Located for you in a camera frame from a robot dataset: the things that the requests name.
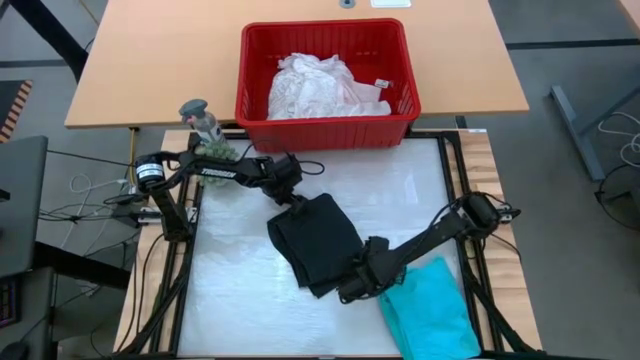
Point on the black aluminium table frame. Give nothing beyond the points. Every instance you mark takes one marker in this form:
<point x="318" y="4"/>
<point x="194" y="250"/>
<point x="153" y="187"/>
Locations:
<point x="445" y="135"/>

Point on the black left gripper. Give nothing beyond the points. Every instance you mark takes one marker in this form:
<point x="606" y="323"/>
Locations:
<point x="287" y="187"/>

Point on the wooden workbench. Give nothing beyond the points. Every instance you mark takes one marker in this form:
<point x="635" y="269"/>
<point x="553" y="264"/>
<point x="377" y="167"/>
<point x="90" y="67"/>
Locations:
<point x="150" y="60"/>

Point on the grey metal desk leg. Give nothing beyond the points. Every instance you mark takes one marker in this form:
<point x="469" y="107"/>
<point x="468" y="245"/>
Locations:
<point x="575" y="130"/>

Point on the white lace garment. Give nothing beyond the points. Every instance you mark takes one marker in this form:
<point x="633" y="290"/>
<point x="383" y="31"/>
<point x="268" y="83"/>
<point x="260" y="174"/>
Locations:
<point x="310" y="90"/>

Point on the red plastic bin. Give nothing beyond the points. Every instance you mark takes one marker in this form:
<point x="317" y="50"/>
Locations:
<point x="325" y="135"/>

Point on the black desk leg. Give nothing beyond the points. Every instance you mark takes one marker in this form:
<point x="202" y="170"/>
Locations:
<point x="50" y="35"/>

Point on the green potted plant patterned pot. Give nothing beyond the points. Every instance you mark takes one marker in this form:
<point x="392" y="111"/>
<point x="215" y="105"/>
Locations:
<point x="217" y="151"/>

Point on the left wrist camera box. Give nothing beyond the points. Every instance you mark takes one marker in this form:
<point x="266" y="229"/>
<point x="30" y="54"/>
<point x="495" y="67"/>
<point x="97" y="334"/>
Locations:
<point x="290" y="165"/>

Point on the small white tag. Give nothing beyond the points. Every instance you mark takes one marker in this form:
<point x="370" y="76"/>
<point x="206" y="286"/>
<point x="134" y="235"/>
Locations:
<point x="382" y="83"/>

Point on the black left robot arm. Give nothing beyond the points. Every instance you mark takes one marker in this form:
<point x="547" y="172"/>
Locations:
<point x="230" y="174"/>

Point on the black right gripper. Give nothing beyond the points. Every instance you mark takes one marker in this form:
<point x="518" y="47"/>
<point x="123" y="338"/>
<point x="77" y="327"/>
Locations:
<point x="377" y="270"/>

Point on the clear spray bottle black head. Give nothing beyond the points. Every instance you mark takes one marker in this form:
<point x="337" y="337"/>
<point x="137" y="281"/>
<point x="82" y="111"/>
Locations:
<point x="202" y="120"/>

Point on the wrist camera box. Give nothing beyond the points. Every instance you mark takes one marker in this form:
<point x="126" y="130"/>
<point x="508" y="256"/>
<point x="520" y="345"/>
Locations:
<point x="377" y="246"/>
<point x="290" y="165"/>

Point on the black plug block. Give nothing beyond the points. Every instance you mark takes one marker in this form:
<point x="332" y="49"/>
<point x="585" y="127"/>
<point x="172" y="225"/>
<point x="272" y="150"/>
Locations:
<point x="507" y="215"/>

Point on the pinkish white garment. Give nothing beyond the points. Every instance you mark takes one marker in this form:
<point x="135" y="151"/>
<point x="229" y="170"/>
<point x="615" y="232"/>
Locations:
<point x="367" y="97"/>

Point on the dark grey garment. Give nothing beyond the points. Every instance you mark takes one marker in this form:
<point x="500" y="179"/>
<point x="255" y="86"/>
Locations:
<point x="315" y="240"/>

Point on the grey flat panel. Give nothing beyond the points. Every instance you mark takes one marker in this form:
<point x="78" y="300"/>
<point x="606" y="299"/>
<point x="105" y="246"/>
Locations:
<point x="20" y="200"/>

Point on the white card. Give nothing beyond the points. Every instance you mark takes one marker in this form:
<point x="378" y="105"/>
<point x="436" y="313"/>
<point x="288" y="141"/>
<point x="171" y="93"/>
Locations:
<point x="390" y="3"/>

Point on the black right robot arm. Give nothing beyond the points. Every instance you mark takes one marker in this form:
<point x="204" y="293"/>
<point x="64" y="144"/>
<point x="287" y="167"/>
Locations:
<point x="430" y="235"/>

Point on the grey desk grommet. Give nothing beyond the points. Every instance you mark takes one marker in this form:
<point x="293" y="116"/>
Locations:
<point x="347" y="3"/>

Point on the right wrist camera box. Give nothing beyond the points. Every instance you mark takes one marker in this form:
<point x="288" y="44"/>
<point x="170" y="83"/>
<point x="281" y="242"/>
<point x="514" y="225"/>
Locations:
<point x="377" y="246"/>

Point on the dark keyboard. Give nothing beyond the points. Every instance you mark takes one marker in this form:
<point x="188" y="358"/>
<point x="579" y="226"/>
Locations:
<point x="9" y="300"/>

